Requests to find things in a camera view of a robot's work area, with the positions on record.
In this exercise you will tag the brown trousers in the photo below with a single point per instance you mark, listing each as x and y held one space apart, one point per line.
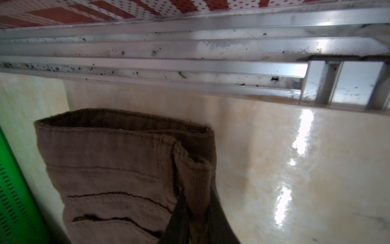
119 173

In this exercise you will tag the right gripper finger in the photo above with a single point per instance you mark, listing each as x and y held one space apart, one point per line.
184 228

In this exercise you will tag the green plastic basket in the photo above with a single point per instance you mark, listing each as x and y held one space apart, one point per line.
21 221

